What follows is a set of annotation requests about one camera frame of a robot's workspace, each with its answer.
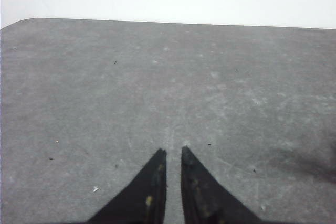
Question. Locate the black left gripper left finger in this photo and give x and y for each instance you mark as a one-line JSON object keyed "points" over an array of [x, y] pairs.
{"points": [[143, 199]]}

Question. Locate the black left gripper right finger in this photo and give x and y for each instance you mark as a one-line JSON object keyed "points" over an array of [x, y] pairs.
{"points": [[204, 199]]}

